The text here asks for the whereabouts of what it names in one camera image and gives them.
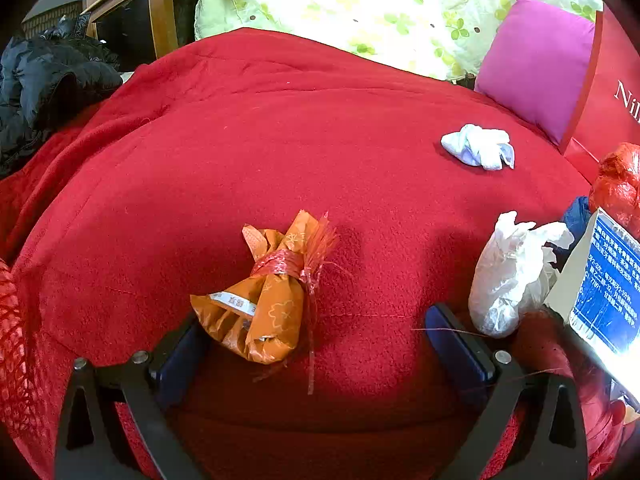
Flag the white purple medicine box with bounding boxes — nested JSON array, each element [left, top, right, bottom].
[[544, 209, 639, 356]]

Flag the large white tissue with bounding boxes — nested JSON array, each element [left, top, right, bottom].
[[469, 211, 574, 338]]

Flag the orange wrapper bundle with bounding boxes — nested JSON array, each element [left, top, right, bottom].
[[190, 209, 338, 393]]

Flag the blue plastic bag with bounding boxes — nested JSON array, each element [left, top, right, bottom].
[[561, 196, 591, 243]]

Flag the red plastic bag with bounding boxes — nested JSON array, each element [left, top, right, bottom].
[[588, 142, 640, 240]]

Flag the small white tissue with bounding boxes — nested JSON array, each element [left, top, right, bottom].
[[440, 124, 515, 171]]

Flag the red plastic mesh basket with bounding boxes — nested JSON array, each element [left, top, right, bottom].
[[0, 261, 32, 438]]

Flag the red fleece blanket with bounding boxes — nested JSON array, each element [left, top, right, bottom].
[[1, 29, 588, 479]]

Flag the red paper gift bag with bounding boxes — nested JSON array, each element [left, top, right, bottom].
[[560, 9, 640, 182]]

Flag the black puffer jacket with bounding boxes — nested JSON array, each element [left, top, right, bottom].
[[1, 14, 122, 178]]

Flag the wooden cabinet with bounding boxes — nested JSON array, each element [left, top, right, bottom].
[[85, 0, 195, 72]]

